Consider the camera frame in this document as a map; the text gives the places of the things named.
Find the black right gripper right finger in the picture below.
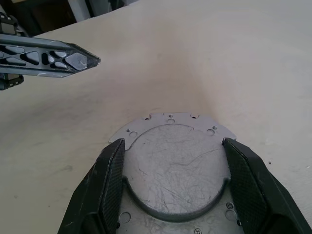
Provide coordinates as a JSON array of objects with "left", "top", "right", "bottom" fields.
[{"left": 221, "top": 137, "right": 312, "bottom": 234}]

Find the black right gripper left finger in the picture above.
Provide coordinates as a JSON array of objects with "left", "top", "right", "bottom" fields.
[{"left": 58, "top": 137, "right": 126, "bottom": 234}]

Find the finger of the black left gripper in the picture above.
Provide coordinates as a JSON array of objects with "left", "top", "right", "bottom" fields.
[{"left": 0, "top": 33, "right": 101, "bottom": 79}]

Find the silver round motor lid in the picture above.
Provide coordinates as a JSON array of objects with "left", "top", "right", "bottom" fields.
[{"left": 108, "top": 112, "right": 242, "bottom": 234}]

